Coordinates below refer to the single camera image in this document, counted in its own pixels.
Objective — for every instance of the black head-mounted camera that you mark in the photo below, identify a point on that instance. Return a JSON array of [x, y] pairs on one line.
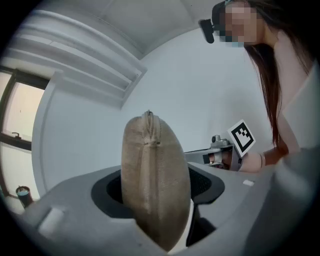
[[208, 31]]

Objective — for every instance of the black framed window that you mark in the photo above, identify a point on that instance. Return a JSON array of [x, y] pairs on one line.
[[25, 107]]

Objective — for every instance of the black head mount band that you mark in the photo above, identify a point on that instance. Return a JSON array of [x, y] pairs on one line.
[[218, 11]]

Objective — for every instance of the white ceiling pipes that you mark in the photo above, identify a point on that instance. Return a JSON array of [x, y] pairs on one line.
[[75, 57]]

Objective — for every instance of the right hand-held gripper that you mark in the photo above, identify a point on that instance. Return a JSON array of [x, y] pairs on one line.
[[240, 140]]

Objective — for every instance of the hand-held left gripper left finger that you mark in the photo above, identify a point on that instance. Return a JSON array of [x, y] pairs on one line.
[[75, 200]]

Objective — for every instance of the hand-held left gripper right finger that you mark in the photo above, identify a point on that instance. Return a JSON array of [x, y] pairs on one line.
[[225, 220]]

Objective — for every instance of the teal hair clip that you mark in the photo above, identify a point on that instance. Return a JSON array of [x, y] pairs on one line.
[[228, 2]]

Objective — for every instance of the beige oval case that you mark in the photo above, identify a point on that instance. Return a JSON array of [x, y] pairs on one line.
[[155, 187]]

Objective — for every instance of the person's right hand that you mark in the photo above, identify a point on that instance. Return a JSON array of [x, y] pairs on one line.
[[212, 158]]

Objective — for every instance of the black trash bin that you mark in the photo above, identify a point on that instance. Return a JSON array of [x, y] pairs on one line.
[[23, 197]]

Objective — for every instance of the person's pink top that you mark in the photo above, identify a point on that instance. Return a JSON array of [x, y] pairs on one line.
[[290, 75]]

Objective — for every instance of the person's right forearm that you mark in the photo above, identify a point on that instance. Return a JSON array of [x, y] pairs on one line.
[[252, 162]]

